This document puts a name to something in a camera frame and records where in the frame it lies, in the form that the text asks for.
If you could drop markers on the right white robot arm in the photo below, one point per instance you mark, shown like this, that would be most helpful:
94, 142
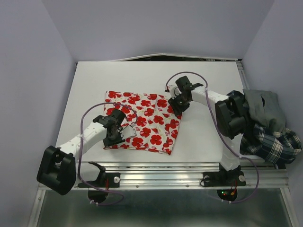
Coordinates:
227, 112

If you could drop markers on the red poppy floral skirt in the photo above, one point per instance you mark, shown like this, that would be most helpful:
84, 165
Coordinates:
152, 117

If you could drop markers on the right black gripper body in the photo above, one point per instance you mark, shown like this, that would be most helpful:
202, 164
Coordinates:
179, 103

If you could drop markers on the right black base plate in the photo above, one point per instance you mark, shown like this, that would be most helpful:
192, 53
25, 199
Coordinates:
223, 179

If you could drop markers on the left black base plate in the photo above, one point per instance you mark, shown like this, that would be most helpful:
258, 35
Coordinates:
106, 180

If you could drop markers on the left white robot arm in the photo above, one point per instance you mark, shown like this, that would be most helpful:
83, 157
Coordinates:
57, 169

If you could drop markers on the navy plaid skirt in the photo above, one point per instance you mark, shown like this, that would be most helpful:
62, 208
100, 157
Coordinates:
272, 146

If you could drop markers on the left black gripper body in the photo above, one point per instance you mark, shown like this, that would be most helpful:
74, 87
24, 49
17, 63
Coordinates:
112, 140

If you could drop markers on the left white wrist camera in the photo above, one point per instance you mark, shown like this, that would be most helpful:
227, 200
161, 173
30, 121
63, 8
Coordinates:
128, 132

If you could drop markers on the aluminium frame rail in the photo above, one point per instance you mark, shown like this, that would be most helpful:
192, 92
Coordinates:
178, 175

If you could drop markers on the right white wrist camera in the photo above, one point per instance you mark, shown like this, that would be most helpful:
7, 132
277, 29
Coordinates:
173, 90

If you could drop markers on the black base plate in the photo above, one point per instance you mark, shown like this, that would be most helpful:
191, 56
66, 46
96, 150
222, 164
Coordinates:
106, 180
223, 179

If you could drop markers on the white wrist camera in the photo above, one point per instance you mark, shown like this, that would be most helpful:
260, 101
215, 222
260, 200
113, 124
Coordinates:
128, 132
173, 90

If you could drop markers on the grey skirt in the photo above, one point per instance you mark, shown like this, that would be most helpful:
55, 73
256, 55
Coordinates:
264, 108

